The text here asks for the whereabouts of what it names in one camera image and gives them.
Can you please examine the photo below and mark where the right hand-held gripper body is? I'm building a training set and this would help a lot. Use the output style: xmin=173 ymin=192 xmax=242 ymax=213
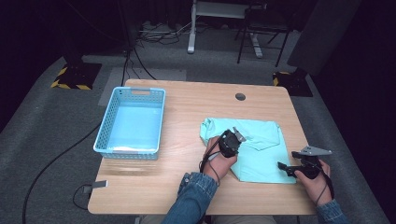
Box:
xmin=292 ymin=145 xmax=333 ymax=180

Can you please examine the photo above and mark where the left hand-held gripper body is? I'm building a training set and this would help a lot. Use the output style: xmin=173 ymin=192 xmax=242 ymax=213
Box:
xmin=218 ymin=126 xmax=248 ymax=159

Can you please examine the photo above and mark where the mint green shirt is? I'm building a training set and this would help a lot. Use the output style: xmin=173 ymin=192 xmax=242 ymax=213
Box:
xmin=199 ymin=117 xmax=297 ymax=185

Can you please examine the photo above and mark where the person's left hand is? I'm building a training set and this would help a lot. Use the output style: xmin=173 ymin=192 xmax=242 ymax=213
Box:
xmin=202 ymin=135 xmax=239 ymax=183

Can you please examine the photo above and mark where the person's right hand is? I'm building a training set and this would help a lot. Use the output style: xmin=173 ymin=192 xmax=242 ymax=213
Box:
xmin=293 ymin=159 xmax=333 ymax=206

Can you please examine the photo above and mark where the black yellow-striped stand base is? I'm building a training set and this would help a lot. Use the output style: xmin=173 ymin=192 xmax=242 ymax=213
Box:
xmin=50 ymin=62 xmax=103 ymax=91
xmin=272 ymin=69 xmax=314 ymax=98

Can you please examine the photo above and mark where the light blue plastic basket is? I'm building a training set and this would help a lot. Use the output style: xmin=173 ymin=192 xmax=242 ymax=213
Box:
xmin=92 ymin=86 xmax=166 ymax=161

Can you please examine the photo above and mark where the black metal chair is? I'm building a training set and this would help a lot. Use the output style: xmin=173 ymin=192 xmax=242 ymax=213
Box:
xmin=234 ymin=2 xmax=297 ymax=68

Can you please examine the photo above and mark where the grey curtain panel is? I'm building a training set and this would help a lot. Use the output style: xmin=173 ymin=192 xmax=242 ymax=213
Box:
xmin=286 ymin=0 xmax=363 ymax=77

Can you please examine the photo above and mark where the left hand-held gripper cable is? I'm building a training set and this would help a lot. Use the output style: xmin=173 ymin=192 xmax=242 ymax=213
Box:
xmin=199 ymin=130 xmax=230 ymax=188

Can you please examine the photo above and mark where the hand-held gripper cable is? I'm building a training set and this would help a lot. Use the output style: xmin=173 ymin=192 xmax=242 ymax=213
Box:
xmin=199 ymin=130 xmax=230 ymax=188
xmin=314 ymin=166 xmax=335 ymax=206

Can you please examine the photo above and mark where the right hand-held gripper cable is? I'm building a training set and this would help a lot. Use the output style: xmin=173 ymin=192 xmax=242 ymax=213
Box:
xmin=314 ymin=166 xmax=335 ymax=206

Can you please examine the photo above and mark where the white desk frame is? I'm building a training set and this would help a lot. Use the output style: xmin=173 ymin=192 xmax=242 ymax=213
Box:
xmin=186 ymin=0 xmax=269 ymax=60

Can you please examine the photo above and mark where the black stand cable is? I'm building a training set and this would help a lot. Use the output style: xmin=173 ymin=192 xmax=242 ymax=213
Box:
xmin=120 ymin=46 xmax=158 ymax=88

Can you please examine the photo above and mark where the tangle of floor cables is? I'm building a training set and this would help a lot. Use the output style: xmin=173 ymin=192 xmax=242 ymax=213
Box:
xmin=134 ymin=20 xmax=192 ymax=46

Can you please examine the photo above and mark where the thin black adapter cable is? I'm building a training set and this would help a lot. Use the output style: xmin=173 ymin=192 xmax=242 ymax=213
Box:
xmin=72 ymin=184 xmax=93 ymax=211

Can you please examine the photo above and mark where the long black floor cable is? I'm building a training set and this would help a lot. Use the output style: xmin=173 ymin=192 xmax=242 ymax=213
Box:
xmin=21 ymin=121 xmax=103 ymax=224

